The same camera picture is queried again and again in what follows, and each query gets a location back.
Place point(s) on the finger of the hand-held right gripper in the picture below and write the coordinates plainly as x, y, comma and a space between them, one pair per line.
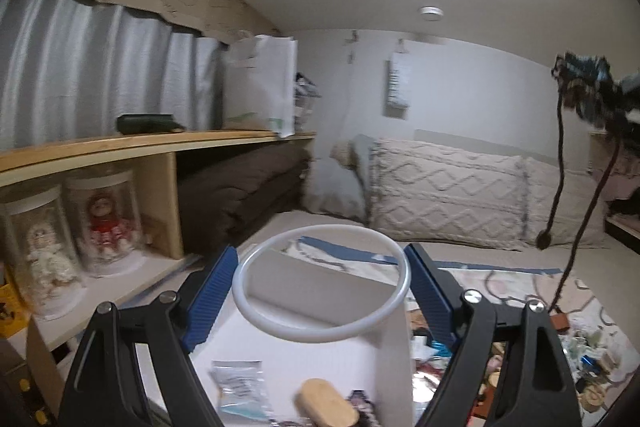
627, 104

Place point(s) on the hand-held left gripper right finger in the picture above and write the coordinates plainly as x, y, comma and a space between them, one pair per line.
430, 297

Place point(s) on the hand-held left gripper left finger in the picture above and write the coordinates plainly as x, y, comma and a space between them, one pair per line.
210, 297

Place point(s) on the blue brown knitted pouch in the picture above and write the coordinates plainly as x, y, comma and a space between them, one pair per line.
582, 69

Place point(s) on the white medicine sachet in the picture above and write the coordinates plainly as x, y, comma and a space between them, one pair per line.
240, 387

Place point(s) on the white cardboard shoe box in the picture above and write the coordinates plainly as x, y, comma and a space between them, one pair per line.
300, 357

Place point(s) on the oval wooden brush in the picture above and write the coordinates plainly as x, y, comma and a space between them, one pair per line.
327, 404

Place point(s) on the clear container of small packets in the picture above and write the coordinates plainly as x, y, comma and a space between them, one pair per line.
306, 107

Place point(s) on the beige bed sheet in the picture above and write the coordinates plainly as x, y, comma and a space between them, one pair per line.
475, 258

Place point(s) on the cartoon printed blanket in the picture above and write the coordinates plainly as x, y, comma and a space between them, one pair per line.
510, 287

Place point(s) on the large beige textured pillow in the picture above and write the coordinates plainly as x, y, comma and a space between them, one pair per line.
450, 197

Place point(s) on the folded brown duvet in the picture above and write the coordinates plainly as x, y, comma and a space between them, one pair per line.
235, 192

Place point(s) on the red dress doll in case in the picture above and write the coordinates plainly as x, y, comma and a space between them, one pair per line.
107, 222

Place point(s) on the grey plush pillow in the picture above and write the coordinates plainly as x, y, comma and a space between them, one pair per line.
335, 187

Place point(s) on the wooden shelf unit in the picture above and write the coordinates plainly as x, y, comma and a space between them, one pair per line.
125, 149

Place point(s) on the white dress doll in case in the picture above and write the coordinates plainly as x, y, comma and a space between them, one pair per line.
42, 252

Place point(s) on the dark glasses case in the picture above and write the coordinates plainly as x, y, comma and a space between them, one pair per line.
147, 123

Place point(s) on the yellow box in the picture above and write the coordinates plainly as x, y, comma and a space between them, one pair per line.
12, 309

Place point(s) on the white hanging pouch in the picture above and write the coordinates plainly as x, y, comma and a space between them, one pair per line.
398, 84

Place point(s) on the white tote bag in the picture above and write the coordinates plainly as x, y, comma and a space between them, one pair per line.
260, 87

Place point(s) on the round ceiling detector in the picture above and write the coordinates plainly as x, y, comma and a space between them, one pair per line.
431, 13

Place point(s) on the grey curtain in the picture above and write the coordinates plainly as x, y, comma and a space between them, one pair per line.
100, 77

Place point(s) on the wall niche shelf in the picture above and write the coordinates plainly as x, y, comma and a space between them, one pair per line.
625, 227

